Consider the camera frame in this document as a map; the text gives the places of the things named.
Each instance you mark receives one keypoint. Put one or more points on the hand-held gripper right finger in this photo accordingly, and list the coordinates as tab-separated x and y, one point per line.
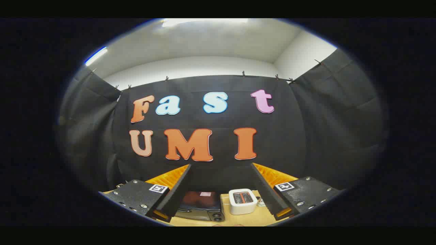
267	194

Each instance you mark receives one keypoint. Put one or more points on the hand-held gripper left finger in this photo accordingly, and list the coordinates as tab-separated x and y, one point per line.
177	194

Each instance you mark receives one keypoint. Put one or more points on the black toaster oven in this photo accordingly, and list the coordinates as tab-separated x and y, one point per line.
199	204

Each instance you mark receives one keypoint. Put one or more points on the white toaster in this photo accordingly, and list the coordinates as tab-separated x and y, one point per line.
242	207

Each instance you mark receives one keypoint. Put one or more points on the ceiling light panel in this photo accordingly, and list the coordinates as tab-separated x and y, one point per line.
204	22

